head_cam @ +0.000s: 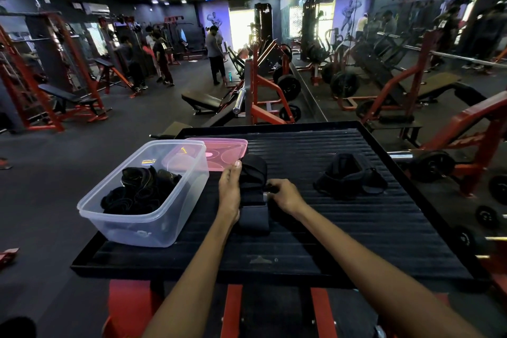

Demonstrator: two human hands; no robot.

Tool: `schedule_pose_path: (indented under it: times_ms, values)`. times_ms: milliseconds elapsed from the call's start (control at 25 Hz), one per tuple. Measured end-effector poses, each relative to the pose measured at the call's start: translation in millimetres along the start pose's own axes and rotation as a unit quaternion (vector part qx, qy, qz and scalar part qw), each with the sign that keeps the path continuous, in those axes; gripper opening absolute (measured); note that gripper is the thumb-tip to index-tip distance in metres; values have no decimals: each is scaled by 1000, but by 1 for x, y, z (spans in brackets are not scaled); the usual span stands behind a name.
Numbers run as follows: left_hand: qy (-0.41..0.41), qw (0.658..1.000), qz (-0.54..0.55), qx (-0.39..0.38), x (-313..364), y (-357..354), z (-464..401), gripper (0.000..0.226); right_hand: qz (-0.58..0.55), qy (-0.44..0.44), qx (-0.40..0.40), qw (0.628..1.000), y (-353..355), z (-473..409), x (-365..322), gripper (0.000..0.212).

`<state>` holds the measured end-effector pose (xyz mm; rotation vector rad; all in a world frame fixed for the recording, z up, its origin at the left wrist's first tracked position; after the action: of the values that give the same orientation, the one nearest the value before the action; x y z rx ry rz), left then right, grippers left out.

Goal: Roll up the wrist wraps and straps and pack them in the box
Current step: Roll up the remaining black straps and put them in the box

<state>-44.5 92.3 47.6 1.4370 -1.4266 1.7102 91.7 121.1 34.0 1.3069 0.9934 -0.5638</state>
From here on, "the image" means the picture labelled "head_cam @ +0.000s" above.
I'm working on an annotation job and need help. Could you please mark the person's right hand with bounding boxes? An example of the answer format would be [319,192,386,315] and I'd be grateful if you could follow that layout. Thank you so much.
[266,178,309,218]

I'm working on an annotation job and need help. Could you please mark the person's left hand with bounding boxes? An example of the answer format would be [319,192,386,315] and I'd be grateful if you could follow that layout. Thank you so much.
[218,160,243,228]

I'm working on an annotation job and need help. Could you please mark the black wrist wrap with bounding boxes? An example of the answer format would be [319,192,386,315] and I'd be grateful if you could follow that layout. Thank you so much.
[237,153,280,236]
[313,153,389,200]

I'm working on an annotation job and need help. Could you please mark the clear plastic container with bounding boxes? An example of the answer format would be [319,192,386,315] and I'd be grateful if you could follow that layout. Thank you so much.
[77,139,210,248]

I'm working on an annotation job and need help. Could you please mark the person's left forearm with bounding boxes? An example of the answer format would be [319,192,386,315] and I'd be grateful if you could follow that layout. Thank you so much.
[142,217,238,338]

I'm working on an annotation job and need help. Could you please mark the person's right forearm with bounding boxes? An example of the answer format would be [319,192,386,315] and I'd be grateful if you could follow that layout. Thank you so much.
[295,203,486,338]

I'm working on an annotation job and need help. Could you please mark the pink plastic lid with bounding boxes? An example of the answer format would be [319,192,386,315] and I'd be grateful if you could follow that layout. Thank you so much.
[162,137,248,172]

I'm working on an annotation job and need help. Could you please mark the black ribbed platform tray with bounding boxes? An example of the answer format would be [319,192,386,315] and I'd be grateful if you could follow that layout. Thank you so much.
[71,121,490,338]

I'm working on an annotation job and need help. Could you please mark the chrome barbell sleeve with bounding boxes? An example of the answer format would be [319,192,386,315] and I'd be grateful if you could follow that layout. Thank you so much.
[232,87,246,116]

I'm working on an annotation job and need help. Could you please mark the black low bench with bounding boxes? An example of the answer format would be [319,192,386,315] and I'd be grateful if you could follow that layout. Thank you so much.
[181,90,222,116]

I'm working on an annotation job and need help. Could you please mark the black weight plate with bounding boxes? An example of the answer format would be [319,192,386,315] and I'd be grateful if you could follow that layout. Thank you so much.
[276,74,302,101]

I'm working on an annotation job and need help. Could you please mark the red plate-loaded machine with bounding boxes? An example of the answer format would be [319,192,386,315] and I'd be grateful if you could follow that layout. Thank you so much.
[245,42,302,125]

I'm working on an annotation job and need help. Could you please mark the red incline bench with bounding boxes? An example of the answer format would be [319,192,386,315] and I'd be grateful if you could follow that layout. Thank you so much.
[93,58,142,99]

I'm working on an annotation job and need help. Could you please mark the red power rack with bench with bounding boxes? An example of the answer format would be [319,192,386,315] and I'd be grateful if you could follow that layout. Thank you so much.
[0,12,111,133]

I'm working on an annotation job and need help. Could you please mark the white air conditioner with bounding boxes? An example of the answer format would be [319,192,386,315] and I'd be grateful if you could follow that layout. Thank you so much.
[82,3,111,16]

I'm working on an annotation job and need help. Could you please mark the black cable tower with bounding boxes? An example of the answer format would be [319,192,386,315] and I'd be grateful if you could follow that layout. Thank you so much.
[254,3,274,43]

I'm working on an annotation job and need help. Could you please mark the purple bodybuilder wall mural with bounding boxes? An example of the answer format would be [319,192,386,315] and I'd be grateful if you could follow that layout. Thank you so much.
[198,1,232,48]

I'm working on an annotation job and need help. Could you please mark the large wall mirror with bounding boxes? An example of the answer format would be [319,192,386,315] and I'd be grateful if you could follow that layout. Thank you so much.
[291,0,507,283]

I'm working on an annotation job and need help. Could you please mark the red floor bench frame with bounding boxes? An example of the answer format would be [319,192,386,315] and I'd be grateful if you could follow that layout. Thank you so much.
[0,248,20,269]

